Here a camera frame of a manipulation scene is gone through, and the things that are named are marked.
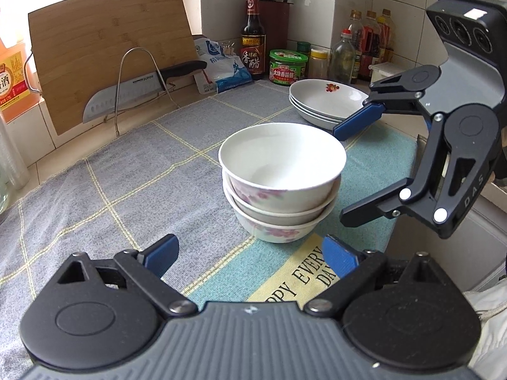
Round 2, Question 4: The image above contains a white porcelain bowl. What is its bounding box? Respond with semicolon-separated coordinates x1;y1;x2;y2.
218;123;347;214

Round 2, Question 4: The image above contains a stack of white plates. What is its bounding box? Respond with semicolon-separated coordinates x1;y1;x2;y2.
289;79;367;131

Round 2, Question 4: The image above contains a clear oil bottle red cap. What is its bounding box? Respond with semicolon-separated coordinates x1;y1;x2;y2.
328;28;356;84

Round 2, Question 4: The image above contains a yellow lidded spice jar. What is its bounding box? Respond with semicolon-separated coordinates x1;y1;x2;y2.
308;48;328;80

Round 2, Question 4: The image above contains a yellow oil bottle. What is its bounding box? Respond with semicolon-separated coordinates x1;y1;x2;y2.
376;9;395;63

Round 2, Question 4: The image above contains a dark sauce bottle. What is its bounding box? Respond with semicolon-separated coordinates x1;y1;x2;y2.
358;10;382;81

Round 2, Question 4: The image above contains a bottom floral bowl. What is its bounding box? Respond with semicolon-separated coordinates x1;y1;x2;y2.
226;194;338;244

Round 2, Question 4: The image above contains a grey checked table cloth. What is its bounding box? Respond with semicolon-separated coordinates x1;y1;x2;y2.
1;81;395;379

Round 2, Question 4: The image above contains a green lidded sauce jar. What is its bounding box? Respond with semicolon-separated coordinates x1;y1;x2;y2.
269;49;309;86

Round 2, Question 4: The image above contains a white bowl underneath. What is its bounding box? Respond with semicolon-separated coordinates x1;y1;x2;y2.
221;173;343;227

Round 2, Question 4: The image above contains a dark vinegar bottle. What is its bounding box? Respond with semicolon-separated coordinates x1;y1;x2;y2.
240;0;266;80

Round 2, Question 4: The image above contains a red knife block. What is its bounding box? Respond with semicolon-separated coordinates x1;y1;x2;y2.
260;0;290;56

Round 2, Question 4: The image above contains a white blue salt bag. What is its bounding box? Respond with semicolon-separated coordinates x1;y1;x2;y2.
194;37;253;94

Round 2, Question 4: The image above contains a stack of plastic cups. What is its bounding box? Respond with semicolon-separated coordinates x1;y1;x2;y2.
0;116;30;190

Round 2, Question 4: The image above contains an orange cooking wine jug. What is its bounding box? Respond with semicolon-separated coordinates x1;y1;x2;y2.
0;41;40;123

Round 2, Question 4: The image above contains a bamboo cutting board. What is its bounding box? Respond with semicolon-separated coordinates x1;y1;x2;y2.
28;0;197;135

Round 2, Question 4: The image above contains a metal wire board stand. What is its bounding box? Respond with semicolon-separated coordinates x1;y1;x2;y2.
113;46;181;137

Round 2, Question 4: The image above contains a santoku knife black handle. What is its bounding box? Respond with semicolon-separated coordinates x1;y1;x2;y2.
82;60;206;124

